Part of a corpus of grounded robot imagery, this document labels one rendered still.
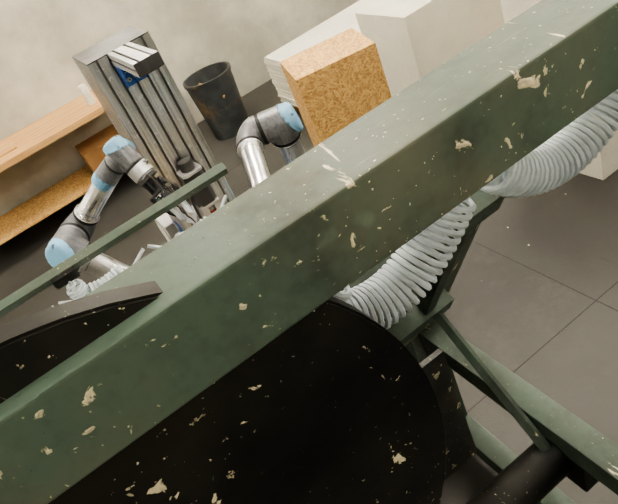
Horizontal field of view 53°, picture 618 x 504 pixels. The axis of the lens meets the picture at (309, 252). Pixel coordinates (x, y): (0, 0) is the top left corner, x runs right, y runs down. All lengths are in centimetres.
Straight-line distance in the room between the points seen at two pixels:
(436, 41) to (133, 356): 472
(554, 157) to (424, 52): 422
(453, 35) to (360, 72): 164
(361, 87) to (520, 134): 309
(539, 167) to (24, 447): 65
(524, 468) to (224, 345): 158
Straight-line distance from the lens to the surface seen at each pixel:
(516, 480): 205
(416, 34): 499
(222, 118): 647
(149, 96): 239
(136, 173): 201
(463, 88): 66
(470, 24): 535
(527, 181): 82
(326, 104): 372
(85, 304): 55
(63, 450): 58
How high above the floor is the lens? 248
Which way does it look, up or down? 35 degrees down
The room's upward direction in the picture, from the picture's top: 25 degrees counter-clockwise
